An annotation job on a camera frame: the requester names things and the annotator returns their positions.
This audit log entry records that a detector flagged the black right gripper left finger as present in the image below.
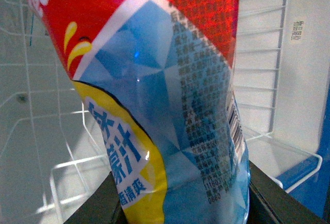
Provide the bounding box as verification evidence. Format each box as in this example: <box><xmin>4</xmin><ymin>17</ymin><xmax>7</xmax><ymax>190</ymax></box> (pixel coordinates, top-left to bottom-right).
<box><xmin>64</xmin><ymin>173</ymin><xmax>126</xmax><ymax>224</ymax></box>

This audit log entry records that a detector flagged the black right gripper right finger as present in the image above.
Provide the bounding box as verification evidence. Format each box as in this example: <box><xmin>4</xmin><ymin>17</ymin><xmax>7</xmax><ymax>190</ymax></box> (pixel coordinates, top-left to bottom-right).
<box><xmin>247</xmin><ymin>161</ymin><xmax>326</xmax><ymax>224</ymax></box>

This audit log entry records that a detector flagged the red iced tea bottle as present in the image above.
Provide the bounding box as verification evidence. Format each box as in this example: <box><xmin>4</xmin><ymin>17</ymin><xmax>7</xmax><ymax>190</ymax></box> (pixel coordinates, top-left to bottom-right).
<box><xmin>27</xmin><ymin>0</ymin><xmax>250</xmax><ymax>223</ymax></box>

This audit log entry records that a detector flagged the white chest freezer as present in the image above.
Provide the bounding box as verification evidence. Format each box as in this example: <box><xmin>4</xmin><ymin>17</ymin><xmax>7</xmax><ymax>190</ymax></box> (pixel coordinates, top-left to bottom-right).
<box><xmin>0</xmin><ymin>0</ymin><xmax>330</xmax><ymax>221</ymax></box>

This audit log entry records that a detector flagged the white wire freezer basket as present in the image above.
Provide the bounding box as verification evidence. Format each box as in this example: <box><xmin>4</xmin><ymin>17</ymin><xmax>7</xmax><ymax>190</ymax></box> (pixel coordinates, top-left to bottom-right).
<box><xmin>0</xmin><ymin>0</ymin><xmax>323</xmax><ymax>224</ymax></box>

